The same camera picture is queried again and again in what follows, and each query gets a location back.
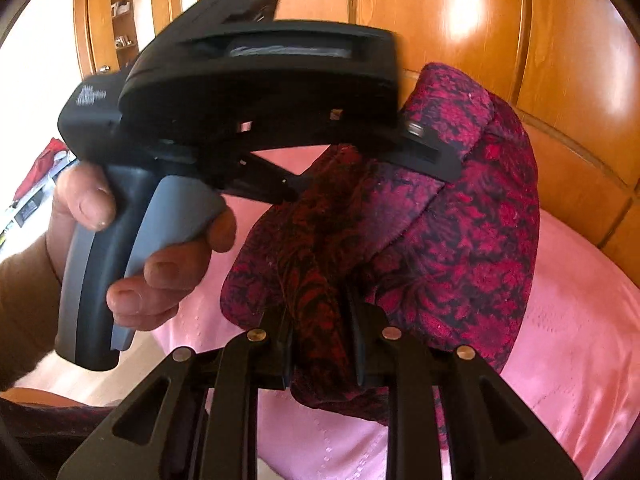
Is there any pink bedsheet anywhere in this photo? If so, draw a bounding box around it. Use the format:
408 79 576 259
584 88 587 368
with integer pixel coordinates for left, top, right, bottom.
150 145 640 480

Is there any red cloth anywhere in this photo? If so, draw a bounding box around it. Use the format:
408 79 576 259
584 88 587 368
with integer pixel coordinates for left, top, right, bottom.
12 137 69 202

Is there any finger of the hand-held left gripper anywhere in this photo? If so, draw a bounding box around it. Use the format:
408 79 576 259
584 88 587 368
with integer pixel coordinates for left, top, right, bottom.
219 151 302 207
350 120 464 184

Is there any person's left hand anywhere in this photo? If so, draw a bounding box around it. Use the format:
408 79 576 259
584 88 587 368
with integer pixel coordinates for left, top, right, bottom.
47 162 237 332

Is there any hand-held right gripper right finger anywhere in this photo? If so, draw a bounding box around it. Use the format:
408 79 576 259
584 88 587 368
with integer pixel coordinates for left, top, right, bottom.
347 302 584 480

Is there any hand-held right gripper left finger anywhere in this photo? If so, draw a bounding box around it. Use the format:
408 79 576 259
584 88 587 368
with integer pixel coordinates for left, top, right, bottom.
56 307 295 480

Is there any red floral garment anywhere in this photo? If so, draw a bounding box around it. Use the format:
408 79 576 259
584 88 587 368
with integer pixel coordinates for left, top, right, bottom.
220 62 542 426

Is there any dark cloth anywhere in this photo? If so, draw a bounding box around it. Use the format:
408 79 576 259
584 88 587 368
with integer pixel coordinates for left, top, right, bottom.
0 399 121 480

